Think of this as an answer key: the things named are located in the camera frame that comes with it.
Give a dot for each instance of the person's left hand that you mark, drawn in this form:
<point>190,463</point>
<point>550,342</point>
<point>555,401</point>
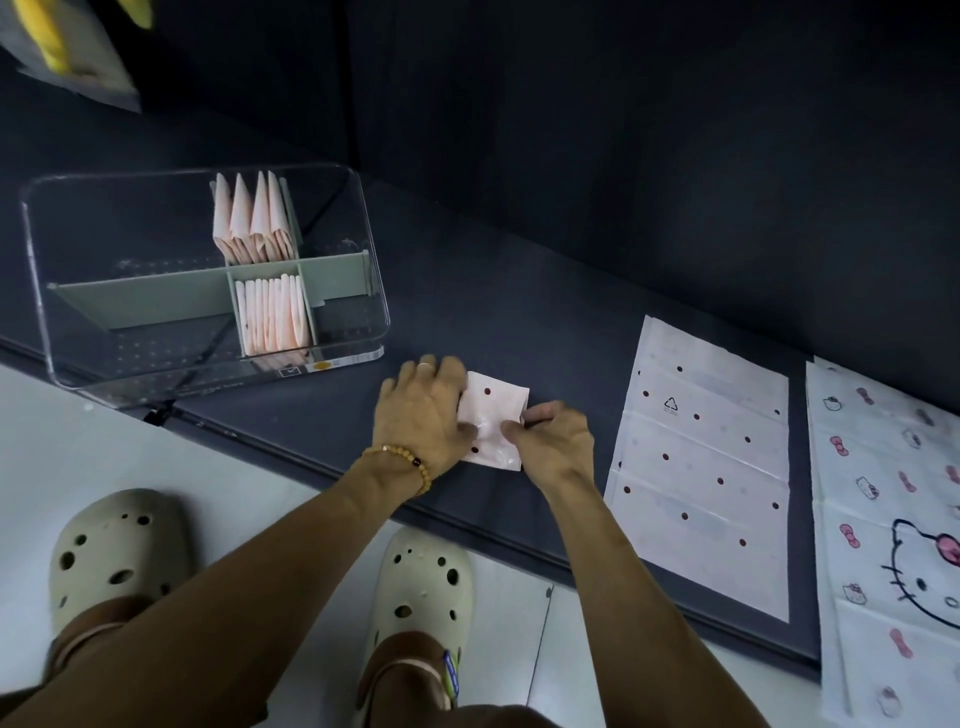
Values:
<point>420,420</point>

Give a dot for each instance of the person's right hand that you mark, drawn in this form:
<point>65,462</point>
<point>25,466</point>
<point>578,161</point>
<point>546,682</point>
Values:
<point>559,450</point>

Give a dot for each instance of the stack of polka dot bags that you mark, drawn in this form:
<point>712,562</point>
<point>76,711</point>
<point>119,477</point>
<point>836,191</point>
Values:
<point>697,487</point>

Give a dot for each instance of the pink bags row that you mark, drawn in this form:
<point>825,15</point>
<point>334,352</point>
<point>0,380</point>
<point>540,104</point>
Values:
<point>298,315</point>

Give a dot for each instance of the clear plastic organizer box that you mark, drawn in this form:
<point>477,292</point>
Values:
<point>135,285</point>

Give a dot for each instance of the person's right forearm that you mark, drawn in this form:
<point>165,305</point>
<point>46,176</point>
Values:
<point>660,622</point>

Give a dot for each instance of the person's left forearm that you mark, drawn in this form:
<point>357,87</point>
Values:
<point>195,615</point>

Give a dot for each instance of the person's right leg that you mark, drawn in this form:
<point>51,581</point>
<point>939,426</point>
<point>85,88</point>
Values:
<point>397,675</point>

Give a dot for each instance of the cream right clog shoe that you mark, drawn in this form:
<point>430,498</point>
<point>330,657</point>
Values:
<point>427,570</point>

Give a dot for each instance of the cream clog shoe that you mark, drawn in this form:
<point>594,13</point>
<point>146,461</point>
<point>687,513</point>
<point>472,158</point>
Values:
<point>427,570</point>
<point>112,532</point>

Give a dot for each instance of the dark blue sofa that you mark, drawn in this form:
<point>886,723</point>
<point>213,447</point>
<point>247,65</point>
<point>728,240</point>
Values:
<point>600,187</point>

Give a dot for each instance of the cream left clog shoe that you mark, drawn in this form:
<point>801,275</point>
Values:
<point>112,532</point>

